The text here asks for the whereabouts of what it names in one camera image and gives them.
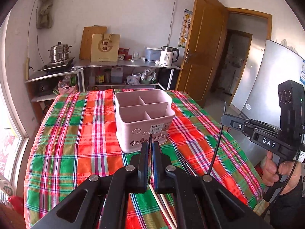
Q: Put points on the wall poster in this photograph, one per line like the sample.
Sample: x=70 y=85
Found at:
x=185 y=27

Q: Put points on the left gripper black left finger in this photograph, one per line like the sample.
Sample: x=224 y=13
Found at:
x=101 y=202

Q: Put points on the red jars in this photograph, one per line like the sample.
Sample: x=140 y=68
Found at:
x=123 y=54

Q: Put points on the light wooden chopstick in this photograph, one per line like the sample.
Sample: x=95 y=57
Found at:
x=168 y=213
x=157 y=199

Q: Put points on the black induction cooker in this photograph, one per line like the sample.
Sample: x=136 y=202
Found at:
x=52 y=67

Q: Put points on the pink woven basket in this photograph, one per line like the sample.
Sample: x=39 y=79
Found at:
x=67 y=89

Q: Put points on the black chopstick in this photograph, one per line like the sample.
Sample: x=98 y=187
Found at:
x=217 y=144
x=188 y=168

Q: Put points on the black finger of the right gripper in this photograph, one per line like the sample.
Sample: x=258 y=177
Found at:
x=247 y=126

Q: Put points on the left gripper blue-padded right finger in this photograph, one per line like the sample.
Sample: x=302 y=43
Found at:
x=200 y=201

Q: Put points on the silver refrigerator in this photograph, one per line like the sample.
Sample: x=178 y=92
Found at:
x=261 y=101

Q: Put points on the white electric kettle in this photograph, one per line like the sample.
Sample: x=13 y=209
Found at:
x=168 y=55

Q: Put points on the steel chopstick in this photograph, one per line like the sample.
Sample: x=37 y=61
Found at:
x=150 y=144

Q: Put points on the stainless steel steamer pot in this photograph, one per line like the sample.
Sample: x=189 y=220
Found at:
x=59 y=52

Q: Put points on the tan paper gift bag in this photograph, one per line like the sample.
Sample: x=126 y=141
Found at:
x=105 y=47

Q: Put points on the clear plastic storage box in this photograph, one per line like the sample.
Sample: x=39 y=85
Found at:
x=152 y=54

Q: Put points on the plaid red green tablecloth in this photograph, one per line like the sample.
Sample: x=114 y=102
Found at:
x=77 y=139

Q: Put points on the metal kitchen shelf table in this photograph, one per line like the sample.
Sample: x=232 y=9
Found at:
x=86 y=75

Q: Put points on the brown wooden door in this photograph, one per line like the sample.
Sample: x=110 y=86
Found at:
x=203 y=50

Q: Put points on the pink plastic utensil basket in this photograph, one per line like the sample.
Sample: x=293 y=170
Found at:
x=141 y=114

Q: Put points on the wooden cutting board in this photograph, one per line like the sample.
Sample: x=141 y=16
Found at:
x=86 y=42

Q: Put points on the right hand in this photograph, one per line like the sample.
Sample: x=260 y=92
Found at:
x=271 y=173

